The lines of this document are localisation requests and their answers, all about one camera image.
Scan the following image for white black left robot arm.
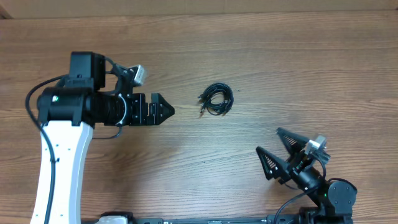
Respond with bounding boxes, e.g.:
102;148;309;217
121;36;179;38
31;52;175;223

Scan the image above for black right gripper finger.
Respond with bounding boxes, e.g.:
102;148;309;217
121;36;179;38
256;146;291;180
276;128;310;156

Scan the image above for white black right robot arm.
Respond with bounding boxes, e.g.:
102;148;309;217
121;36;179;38
256;128;358;224

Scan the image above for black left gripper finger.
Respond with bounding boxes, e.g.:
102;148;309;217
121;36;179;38
151;93;175;112
146;111;175;126

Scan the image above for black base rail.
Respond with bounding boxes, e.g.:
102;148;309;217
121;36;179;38
81;212;354;224

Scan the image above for black cable silver plugs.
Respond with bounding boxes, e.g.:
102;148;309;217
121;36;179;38
201;82;234;116

